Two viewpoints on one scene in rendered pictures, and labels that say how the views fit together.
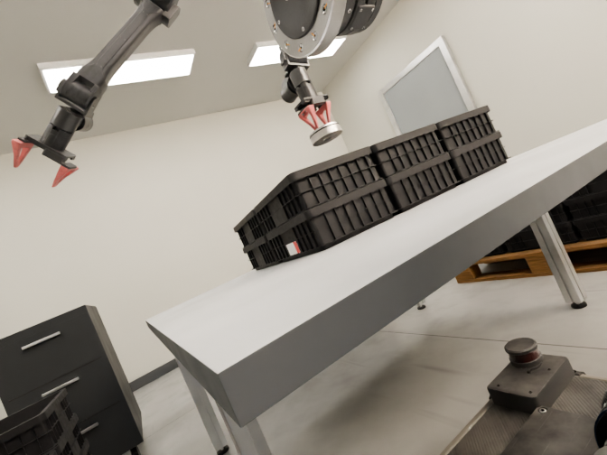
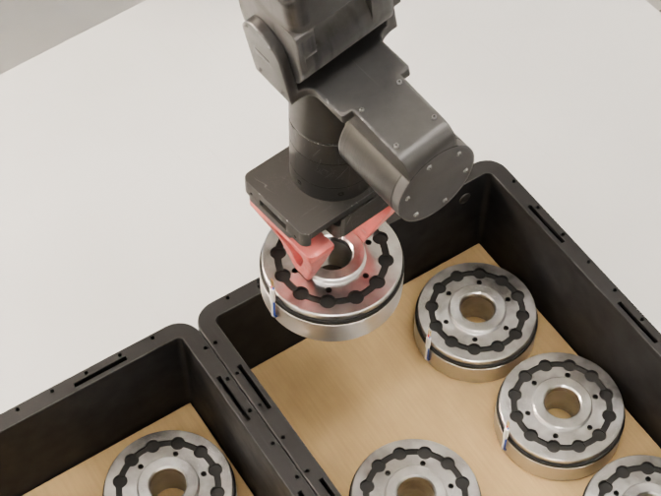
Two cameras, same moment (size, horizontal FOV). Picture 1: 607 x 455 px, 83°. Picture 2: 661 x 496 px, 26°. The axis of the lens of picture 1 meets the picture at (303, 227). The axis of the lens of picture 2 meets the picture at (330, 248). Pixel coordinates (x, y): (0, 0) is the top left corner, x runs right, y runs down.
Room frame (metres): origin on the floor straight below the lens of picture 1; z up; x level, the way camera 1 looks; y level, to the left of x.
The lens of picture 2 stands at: (1.67, -0.27, 1.87)
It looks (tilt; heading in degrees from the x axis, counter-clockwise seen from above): 54 degrees down; 172
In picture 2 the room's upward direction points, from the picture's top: straight up
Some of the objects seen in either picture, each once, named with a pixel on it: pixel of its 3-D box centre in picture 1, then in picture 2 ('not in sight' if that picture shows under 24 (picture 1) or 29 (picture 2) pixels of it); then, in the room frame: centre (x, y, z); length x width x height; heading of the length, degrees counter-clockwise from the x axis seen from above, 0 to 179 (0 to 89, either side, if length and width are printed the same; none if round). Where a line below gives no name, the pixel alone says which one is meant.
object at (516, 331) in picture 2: not in sight; (476, 312); (1.03, -0.05, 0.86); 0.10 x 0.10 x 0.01
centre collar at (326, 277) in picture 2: not in sight; (331, 255); (1.08, -0.19, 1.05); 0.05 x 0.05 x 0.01
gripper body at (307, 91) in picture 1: (308, 96); (332, 149); (1.08, -0.18, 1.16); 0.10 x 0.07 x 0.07; 122
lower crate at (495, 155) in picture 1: (443, 173); not in sight; (1.41, -0.62, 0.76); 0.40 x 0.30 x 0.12; 25
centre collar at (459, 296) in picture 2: not in sight; (477, 309); (1.03, -0.05, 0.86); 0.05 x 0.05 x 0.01
